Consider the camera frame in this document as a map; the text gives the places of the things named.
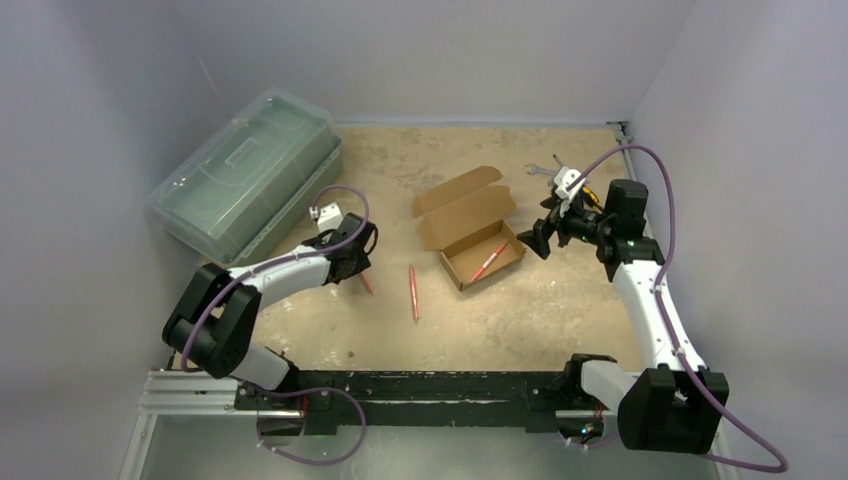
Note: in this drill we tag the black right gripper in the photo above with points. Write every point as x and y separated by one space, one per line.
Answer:
548 229

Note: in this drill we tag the red pen with label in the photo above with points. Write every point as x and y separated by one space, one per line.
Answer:
488 262

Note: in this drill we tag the brown cardboard box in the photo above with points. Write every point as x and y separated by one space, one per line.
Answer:
464 219

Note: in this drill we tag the pink pen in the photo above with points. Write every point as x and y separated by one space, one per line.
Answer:
368 285

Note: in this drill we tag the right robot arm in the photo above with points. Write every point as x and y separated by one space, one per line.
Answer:
665 408

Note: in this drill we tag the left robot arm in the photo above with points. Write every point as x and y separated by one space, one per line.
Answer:
213 322

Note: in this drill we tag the clear plastic storage box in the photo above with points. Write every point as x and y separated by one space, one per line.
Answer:
236 197

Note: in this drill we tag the yellow black screwdriver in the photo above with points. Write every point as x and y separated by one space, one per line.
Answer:
589 198

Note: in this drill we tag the silver wrench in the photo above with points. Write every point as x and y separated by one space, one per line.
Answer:
534 169

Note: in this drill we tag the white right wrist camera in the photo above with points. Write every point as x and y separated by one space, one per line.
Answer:
566 186

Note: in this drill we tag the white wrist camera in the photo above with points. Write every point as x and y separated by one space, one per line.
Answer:
566 186
326 218

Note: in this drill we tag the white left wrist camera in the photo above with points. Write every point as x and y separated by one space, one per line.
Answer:
326 218

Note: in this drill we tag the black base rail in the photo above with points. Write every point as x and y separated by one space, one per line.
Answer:
534 401

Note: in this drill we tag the aluminium frame rail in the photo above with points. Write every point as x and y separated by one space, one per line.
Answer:
188 428

